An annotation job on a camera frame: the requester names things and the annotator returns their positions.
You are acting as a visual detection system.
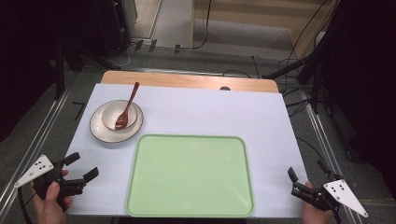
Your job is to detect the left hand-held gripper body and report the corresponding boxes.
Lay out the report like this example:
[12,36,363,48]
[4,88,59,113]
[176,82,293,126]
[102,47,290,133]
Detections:
[13,154,87,213]

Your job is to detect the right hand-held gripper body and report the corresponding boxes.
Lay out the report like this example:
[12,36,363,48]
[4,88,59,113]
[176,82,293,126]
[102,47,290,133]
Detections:
[290,178,369,224]

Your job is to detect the person's right hand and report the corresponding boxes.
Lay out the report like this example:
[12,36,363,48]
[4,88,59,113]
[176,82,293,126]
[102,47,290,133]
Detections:
[300,181,334,224]

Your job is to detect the person's left hand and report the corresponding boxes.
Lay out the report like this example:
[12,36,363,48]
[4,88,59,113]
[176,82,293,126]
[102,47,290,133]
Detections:
[30,169,73,224]

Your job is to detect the white plate with dark rim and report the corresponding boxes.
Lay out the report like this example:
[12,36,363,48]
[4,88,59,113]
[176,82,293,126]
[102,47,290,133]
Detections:
[89,99,145,144]

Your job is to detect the white bowl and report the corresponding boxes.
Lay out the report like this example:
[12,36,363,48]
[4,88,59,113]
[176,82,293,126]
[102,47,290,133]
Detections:
[101,100,138,132]

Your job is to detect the brown wooden spoon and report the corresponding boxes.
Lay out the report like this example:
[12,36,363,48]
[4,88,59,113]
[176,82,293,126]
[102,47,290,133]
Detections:
[114,81,140,131]

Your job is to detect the black stand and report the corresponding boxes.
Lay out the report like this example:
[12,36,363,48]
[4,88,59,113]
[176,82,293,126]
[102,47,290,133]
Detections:
[262,52,331,115]
[50,36,122,101]

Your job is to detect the light green tray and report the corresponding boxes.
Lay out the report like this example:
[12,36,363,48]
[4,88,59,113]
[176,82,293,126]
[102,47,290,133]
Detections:
[125,133,255,218]

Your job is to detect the white table mat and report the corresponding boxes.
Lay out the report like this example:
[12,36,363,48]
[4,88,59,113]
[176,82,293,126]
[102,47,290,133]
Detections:
[65,82,308,219]

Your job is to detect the wooden table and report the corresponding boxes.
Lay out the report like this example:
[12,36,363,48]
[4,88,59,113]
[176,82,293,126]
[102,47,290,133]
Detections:
[100,70,280,94]

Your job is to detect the aluminium floor rail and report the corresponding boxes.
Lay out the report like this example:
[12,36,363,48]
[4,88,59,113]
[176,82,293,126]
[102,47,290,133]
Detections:
[0,87,73,216]
[301,90,365,224]

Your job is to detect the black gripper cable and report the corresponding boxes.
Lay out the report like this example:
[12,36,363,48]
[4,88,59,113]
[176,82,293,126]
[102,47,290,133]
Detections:
[332,207,344,224]
[17,186,35,224]

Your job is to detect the black floor cable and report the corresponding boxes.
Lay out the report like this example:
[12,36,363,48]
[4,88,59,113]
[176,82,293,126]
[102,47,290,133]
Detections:
[276,57,312,118]

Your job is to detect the black hanging cable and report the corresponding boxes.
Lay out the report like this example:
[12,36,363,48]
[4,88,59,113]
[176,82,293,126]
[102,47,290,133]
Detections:
[186,0,213,50]

